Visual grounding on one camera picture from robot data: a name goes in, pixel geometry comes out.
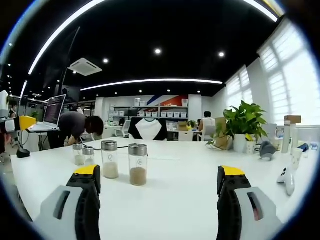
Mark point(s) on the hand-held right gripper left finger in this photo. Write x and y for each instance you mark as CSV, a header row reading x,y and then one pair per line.
x,y
82,207

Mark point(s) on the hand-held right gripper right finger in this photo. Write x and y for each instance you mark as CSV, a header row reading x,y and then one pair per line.
x,y
231,207

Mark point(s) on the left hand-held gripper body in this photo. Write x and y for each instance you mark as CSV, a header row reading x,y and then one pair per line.
x,y
3,103

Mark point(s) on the large seasoning bottle white contents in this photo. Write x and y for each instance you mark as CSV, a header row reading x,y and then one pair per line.
x,y
110,170

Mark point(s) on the small glass seasoning bottle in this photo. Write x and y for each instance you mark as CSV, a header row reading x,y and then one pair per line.
x,y
88,156
78,157

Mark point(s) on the large seasoning bottle brown contents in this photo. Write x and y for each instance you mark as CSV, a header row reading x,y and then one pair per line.
x,y
138,175

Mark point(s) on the tall white bottle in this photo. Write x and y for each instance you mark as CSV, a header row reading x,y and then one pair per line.
x,y
286,137

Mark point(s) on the open silver laptop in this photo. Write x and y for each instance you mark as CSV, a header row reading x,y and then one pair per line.
x,y
53,112

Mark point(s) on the black stand base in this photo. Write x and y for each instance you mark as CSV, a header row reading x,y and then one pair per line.
x,y
23,153

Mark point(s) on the white game controller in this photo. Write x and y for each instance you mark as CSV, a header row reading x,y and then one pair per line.
x,y
287,178

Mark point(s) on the grey fabric object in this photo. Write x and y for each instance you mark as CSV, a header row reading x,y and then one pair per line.
x,y
267,150

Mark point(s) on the brown cardboard panel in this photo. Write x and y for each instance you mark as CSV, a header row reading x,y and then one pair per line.
x,y
220,131

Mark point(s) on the ceiling air conditioner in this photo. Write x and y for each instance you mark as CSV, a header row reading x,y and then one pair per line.
x,y
85,67

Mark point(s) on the white paper cup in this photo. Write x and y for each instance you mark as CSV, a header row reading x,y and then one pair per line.
x,y
297,158

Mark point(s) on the potted green plant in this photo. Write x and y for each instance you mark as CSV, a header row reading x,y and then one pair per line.
x,y
246,120

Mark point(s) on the blue object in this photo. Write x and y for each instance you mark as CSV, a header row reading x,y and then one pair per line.
x,y
303,147

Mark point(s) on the black and white shirt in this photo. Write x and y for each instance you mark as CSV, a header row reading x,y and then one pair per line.
x,y
147,128

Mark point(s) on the small cardboard box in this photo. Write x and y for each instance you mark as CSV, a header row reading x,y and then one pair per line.
x,y
293,119

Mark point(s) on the shelf with storage bins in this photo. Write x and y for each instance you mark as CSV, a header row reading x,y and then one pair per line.
x,y
172,113

